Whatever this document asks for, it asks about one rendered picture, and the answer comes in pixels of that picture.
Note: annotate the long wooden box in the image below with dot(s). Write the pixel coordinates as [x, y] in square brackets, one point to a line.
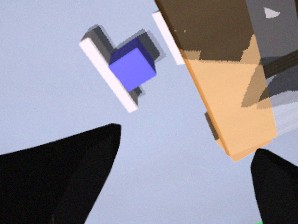
[242, 56]

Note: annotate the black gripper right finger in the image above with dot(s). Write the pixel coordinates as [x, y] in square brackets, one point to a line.
[275, 187]

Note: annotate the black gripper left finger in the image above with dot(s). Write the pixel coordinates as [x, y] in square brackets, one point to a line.
[57, 182]

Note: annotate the dark blue block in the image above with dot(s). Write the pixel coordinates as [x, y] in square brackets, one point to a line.
[132, 64]

